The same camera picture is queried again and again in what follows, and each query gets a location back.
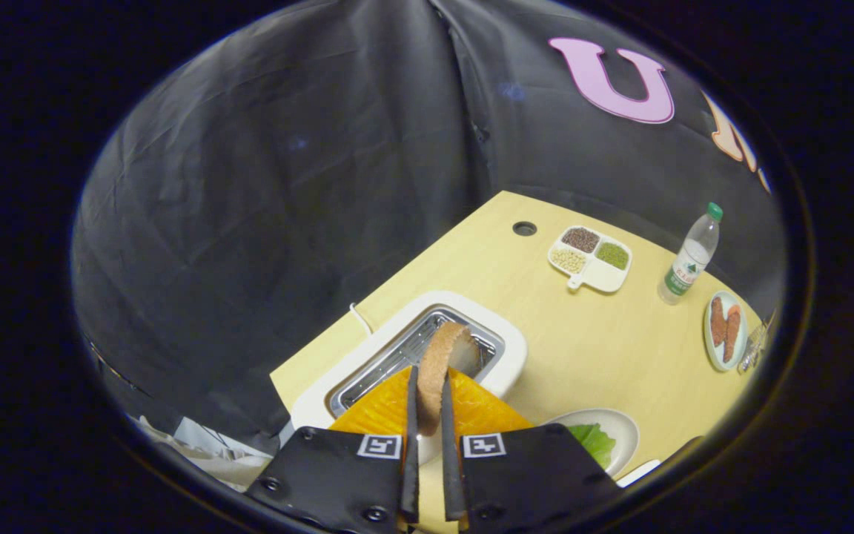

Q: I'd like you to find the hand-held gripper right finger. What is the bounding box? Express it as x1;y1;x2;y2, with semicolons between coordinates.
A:
440;369;624;534

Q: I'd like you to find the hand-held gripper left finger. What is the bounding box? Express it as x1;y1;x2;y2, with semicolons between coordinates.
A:
244;365;420;534

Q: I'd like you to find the brown crust toast slice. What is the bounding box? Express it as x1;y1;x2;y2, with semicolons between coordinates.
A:
417;321;481;437

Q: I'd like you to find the green lettuce leaf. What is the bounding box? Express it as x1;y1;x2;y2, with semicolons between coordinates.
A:
564;423;617;469

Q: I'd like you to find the white toaster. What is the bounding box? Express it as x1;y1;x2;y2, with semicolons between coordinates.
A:
290;290;529;464

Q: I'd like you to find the round white plate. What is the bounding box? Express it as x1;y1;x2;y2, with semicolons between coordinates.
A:
542;408;641;478

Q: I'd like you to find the white rounded square plate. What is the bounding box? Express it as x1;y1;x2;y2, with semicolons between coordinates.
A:
615;459;661;488

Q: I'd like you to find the pale crumpled sheet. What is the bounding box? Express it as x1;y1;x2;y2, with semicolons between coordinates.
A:
130;414;283;492

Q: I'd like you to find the pale beans pile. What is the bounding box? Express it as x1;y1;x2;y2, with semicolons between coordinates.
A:
550;248;588;274

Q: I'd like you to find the white divided tray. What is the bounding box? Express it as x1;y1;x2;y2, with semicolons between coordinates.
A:
548;225;633;294

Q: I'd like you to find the brown beans pile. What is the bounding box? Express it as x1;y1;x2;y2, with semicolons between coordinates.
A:
562;227;601;254

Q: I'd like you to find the green beans pile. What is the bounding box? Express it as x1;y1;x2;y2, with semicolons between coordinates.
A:
595;242;630;271

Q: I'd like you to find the pale green oval plate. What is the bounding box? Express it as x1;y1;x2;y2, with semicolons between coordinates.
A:
704;291;749;372

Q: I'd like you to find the clear water bottle green cap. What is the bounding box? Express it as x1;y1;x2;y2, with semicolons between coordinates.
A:
657;202;724;306

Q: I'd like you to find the black backdrop cloth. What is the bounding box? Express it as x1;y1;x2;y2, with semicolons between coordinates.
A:
71;0;787;461

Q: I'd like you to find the metal wire utensil basket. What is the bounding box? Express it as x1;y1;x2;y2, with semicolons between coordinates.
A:
738;311;776;374

